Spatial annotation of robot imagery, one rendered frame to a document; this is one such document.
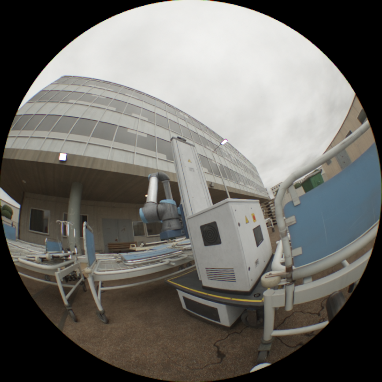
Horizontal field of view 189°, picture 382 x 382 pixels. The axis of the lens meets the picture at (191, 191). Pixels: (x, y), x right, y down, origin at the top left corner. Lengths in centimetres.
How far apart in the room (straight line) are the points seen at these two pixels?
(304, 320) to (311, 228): 66
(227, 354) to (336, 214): 76
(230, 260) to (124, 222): 714
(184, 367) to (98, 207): 752
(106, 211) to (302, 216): 760
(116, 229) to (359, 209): 756
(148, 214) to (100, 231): 644
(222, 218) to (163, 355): 91
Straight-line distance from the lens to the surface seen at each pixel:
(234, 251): 59
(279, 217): 33
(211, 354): 83
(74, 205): 550
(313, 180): 661
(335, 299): 16
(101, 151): 572
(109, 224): 736
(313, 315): 93
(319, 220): 36
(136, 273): 121
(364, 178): 45
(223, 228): 59
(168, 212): 97
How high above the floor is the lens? 72
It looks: 21 degrees up
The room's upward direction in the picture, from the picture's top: 13 degrees counter-clockwise
